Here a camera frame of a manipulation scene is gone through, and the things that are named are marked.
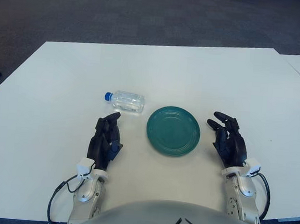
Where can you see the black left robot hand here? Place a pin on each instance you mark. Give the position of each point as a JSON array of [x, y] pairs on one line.
[[103, 144]]

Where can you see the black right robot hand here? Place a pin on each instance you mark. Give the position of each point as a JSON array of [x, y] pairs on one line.
[[234, 147]]

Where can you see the clear bottle with blue cap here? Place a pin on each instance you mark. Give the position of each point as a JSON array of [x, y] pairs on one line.
[[128, 102]]

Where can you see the green round plate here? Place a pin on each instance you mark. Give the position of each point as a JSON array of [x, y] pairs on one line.
[[173, 132]]

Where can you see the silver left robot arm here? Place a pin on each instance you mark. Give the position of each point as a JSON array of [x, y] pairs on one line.
[[89, 190]]

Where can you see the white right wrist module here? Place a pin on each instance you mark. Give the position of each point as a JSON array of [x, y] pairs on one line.
[[253, 167]]

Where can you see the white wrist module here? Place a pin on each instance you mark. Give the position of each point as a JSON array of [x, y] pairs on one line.
[[84, 167], [253, 167]]

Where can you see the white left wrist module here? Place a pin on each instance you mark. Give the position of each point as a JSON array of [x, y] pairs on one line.
[[84, 167]]

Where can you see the grey robot torso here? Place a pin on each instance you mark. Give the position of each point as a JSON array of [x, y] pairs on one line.
[[157, 219]]

